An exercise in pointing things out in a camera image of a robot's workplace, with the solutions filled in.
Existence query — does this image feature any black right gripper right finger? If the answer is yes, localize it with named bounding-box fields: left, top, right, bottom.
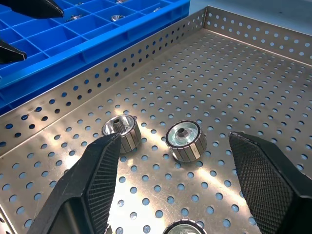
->
left=228, top=131, right=312, bottom=234

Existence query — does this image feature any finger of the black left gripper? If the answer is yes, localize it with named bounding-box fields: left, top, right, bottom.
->
left=8, top=0, right=65, bottom=19
left=0, top=39, right=27, bottom=65

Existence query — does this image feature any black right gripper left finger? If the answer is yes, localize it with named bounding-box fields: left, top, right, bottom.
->
left=26, top=133, right=122, bottom=234

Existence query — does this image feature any blue compartment tray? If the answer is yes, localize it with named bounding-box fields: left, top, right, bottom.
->
left=0, top=0, right=191, bottom=117

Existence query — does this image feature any perforated metal tray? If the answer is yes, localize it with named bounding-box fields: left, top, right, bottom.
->
left=0, top=5, right=312, bottom=234

